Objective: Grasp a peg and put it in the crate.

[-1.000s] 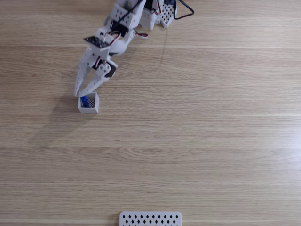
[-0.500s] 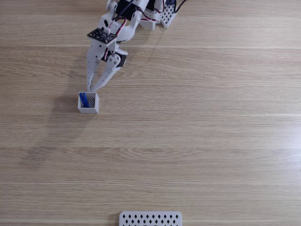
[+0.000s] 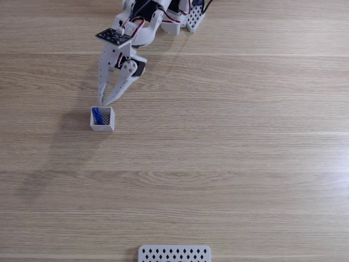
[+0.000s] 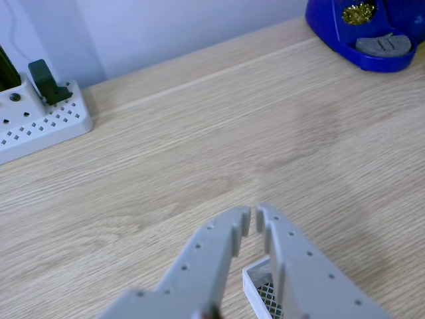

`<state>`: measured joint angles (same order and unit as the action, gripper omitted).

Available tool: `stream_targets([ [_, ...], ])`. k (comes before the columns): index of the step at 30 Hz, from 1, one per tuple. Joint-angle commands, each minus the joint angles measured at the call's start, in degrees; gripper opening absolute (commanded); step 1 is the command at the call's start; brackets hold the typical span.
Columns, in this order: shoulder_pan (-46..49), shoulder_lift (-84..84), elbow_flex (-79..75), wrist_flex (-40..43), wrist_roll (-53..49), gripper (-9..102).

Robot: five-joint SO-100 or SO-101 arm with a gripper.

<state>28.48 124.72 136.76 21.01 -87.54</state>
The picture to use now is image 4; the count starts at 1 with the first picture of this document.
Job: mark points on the black clamp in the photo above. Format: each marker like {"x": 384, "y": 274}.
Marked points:
{"x": 44, "y": 79}

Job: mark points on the blue soldering iron stand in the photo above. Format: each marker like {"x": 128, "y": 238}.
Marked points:
{"x": 382, "y": 61}

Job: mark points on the white perforated base plate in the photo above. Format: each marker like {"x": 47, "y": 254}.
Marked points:
{"x": 46, "y": 128}

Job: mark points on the grey cleaning sponge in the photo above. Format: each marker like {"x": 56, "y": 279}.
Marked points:
{"x": 382, "y": 44}

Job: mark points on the dark motor on base plate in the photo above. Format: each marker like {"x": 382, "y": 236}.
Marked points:
{"x": 6, "y": 74}

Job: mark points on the brass wool tip cleaner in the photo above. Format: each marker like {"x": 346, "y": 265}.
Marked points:
{"x": 358, "y": 13}

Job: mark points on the small white mesh crate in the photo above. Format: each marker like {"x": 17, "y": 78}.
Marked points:
{"x": 249, "y": 285}

